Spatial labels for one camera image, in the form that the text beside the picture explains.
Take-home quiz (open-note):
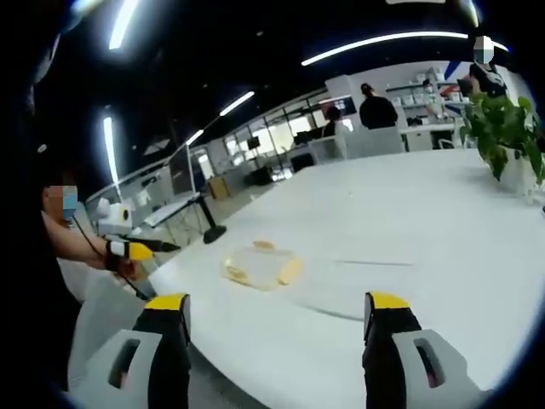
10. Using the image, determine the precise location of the brown cardboard box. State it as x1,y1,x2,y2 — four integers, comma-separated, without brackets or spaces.
207,176,232,200

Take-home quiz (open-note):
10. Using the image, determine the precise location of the white plant pot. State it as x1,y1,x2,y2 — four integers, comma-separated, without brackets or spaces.
496,144,540,198

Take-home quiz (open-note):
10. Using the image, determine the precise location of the person's dark clothed torso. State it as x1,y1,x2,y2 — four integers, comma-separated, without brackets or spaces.
0,168,89,395

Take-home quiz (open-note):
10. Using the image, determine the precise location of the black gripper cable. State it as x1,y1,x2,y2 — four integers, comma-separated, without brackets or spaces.
71,215,151,302

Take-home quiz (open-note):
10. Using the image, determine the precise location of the white office desk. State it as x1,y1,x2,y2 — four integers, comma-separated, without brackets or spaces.
399,118,466,152

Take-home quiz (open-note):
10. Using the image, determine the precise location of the black pole stand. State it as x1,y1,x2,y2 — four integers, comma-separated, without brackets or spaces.
196,196,228,245

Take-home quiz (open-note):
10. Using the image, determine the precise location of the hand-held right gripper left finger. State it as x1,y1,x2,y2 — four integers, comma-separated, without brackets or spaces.
70,292,193,409

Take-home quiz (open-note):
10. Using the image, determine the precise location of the dark standing screen panel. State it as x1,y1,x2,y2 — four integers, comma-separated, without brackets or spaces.
168,143,201,198

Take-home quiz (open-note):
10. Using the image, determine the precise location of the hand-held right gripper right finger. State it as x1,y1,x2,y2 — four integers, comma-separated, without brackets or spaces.
361,291,487,409

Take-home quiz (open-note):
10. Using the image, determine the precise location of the white wall shelf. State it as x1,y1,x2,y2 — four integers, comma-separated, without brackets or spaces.
386,79,462,125

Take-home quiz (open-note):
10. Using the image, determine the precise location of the white office chair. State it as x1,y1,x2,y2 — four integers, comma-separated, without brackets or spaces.
346,126,406,159
307,138,347,165

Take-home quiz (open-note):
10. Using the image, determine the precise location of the person's left hand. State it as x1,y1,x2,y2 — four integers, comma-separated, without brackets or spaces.
115,257,145,285

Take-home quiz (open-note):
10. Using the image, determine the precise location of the green leafy plant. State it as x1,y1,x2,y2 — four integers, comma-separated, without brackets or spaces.
458,92,545,185

